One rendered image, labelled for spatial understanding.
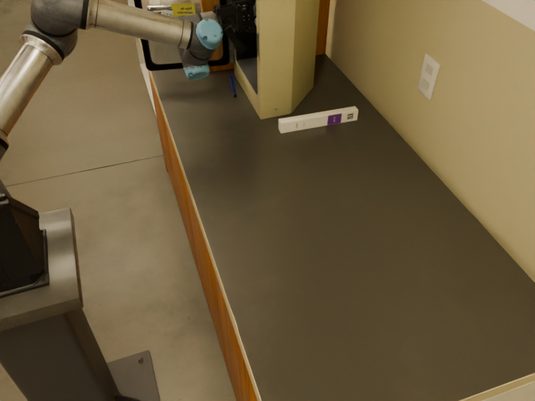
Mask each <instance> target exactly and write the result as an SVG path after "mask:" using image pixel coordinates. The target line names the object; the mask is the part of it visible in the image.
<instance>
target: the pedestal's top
mask: <svg viewBox="0 0 535 401"><path fill-rule="evenodd" d="M39 217H40V218H39V228H40V229H44V228H45V229H46V234H47V248H48V261H49V286H43V287H40V288H37V289H34V290H29V291H26V292H22V293H19V294H14V295H10V296H7V297H4V298H0V331H1V330H4V329H9V328H12V327H15V326H18V325H24V324H26V323H30V322H32V321H37V320H41V319H43V318H47V317H51V316H55V315H58V314H61V313H66V312H69V311H72V310H77V309H80V308H83V307H84V303H83V295H82V288H81V281H80V267H79V259H78V252H77V245H76V231H75V224H74V217H73V214H72V211H71V209H70V207H67V208H61V209H57V210H53V211H50V212H43V213H40V214H39Z"/></svg>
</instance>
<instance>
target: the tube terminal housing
mask: <svg viewBox="0 0 535 401"><path fill-rule="evenodd" d="M318 11H319V0H256V32H257V33H258V34H259V36H260V56H258V55H257V90H258V93H257V94H256V93H255V92H254V90H253V88H252V86H251V84H250V83H249V82H248V80H247V78H246V77H245V75H244V74H243V72H242V70H241V69H240V67H239V65H238V63H237V62H236V64H234V74H235V77H236V78H237V80H238V81H239V83H240V86H241V87H242V88H243V90H244V92H245V94H246V96H247V97H248V99H249V100H250V102H251V104H252V106H253V107H254V109H255V110H256V113H257V115H258V116H259V117H260V119H267V118H272V117H276V116H281V115H289V114H291V113H292V112H293V111H294V109H295V108H296V107H297V106H298V105H299V104H300V103H301V101H302V100H303V99H304V98H305V96H306V95H307V94H308V93H309V91H310V90H311V89H312V88H313V86H314V66H315V54H316V43H317V32H318ZM235 58H236V50H235Z"/></svg>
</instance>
